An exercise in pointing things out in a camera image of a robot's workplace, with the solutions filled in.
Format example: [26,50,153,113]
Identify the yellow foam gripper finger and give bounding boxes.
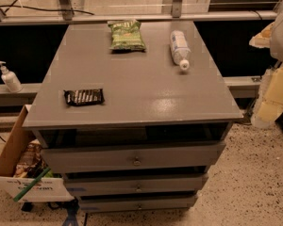
[251,63,283,128]
[249,23,274,48]

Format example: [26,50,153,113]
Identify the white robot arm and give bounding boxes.
[249,0,283,128]

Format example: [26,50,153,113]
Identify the black rxbar chocolate wrapper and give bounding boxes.
[64,89,105,106]

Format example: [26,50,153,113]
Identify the clear plastic water bottle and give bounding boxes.
[170,30,191,71]

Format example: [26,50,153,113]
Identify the green snack bag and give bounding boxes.
[108,20,146,51]

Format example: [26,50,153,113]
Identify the grey drawer cabinet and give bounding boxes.
[24,22,241,213]

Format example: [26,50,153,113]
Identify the green stick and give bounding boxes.
[13,167,50,202]

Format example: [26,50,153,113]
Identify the snack packs in box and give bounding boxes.
[13,139,47,178]

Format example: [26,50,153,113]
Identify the white pump soap bottle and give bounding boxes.
[0,61,23,92]

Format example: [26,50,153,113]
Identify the cardboard box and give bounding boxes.
[0,105,74,202]

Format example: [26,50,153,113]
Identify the black cable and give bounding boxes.
[0,4,95,17]

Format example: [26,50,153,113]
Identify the metal frame rail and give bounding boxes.
[0,10,277,26]

